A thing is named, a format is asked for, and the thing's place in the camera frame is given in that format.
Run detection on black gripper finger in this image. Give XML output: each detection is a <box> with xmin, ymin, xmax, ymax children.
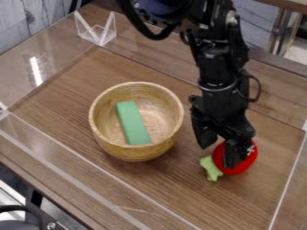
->
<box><xmin>190</xmin><ymin>112</ymin><xmax>217</xmax><ymax>149</ymax></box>
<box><xmin>223</xmin><ymin>138</ymin><xmax>251</xmax><ymax>169</ymax></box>

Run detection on red plush strawberry green leaves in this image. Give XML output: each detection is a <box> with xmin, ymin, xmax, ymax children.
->
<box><xmin>198</xmin><ymin>142</ymin><xmax>259</xmax><ymax>181</ymax></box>

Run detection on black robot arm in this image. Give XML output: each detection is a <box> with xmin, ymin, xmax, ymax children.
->
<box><xmin>114</xmin><ymin>0</ymin><xmax>259</xmax><ymax>169</ymax></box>

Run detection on light wooden bowl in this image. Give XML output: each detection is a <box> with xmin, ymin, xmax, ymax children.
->
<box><xmin>88</xmin><ymin>82</ymin><xmax>184</xmax><ymax>162</ymax></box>

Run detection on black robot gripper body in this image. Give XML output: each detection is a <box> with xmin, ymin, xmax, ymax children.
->
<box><xmin>188</xmin><ymin>80</ymin><xmax>255</xmax><ymax>142</ymax></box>

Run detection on wooden chair frame background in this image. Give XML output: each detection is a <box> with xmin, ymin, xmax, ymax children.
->
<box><xmin>256</xmin><ymin>0</ymin><xmax>307</xmax><ymax>55</ymax></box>

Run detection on black metal table leg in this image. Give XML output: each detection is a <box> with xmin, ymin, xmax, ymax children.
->
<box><xmin>25</xmin><ymin>189</ymin><xmax>66</xmax><ymax>230</ymax></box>

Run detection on black cable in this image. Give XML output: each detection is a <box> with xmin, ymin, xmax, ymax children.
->
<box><xmin>0</xmin><ymin>205</ymin><xmax>42</xmax><ymax>230</ymax></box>

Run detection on green rectangular block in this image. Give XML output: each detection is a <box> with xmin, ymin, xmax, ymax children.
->
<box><xmin>114</xmin><ymin>101</ymin><xmax>150</xmax><ymax>145</ymax></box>

